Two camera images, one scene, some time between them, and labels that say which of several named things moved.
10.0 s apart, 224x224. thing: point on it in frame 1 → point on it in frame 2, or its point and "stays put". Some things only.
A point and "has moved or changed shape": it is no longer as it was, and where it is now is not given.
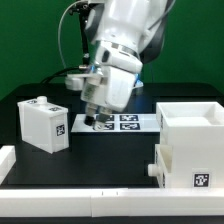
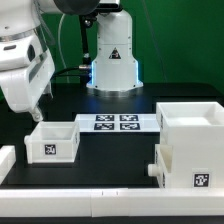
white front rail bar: (112, 202) stays put
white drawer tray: (163, 163) stays put
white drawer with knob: (44, 124) has moved or changed shape
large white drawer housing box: (195, 131) stays put
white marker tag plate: (120, 123) stays put
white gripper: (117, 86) → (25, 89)
